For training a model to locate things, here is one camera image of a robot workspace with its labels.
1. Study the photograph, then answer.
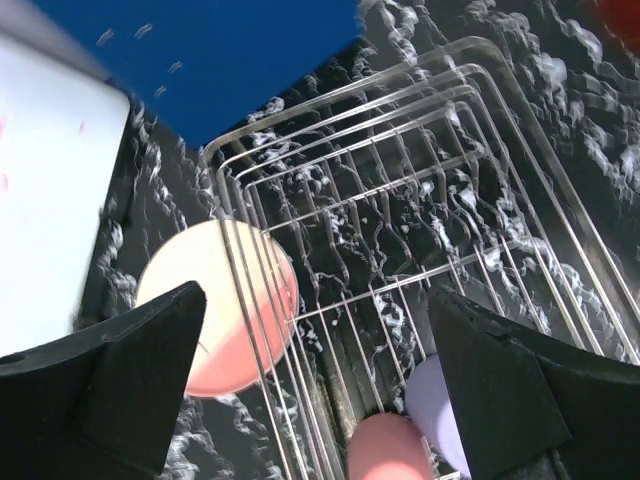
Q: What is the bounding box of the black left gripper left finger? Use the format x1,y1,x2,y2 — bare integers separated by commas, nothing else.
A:
1,281,206,479

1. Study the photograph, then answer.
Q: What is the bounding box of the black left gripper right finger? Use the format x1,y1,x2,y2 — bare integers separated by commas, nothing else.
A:
428,286,639,479

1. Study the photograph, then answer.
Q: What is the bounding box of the cream and pink plate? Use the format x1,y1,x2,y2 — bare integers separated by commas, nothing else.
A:
136,220,299,398

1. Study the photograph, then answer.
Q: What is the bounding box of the wire dish rack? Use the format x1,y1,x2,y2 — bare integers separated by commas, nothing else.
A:
203,36,639,479

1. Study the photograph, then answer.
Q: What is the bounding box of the red bowl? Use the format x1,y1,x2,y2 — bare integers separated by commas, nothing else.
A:
597,0,640,54

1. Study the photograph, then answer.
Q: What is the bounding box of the lilac cup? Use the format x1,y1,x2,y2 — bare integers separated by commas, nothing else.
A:
404,354,471,479

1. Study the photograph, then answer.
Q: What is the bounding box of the pink cup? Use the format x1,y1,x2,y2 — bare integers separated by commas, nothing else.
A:
347,413,434,480

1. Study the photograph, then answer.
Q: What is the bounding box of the blue ring binder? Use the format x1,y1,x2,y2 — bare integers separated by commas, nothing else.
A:
35,0,360,146

